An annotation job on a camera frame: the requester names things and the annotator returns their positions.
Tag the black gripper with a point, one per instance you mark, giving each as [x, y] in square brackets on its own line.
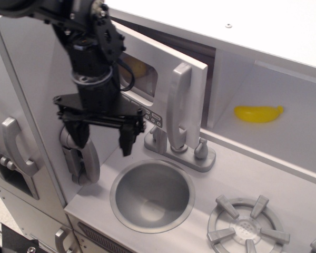
[100, 104]

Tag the white microwave door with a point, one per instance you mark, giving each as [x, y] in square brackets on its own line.
[179, 95]

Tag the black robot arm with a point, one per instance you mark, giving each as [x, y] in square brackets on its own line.
[94, 47]

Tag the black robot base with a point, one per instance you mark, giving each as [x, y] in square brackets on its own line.
[11, 241]

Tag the grey toy phone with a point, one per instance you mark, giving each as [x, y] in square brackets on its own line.
[83, 163]

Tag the yellow toy potato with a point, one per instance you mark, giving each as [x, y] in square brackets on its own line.
[138, 67]

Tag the round metal sink bowl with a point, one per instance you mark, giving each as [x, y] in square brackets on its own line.
[152, 196]

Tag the grey toy faucet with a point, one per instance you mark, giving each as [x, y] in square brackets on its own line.
[201, 159]

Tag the white toy kitchen cabinet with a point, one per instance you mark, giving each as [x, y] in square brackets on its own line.
[256, 56]

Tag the yellow toy banana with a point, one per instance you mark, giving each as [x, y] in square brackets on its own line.
[258, 114]

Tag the grey toy stove burner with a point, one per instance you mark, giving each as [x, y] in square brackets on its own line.
[245, 225]

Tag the grey fridge door handle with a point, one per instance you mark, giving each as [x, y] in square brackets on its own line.
[11, 130]

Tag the grey oven door handle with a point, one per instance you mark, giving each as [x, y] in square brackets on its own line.
[60, 236]

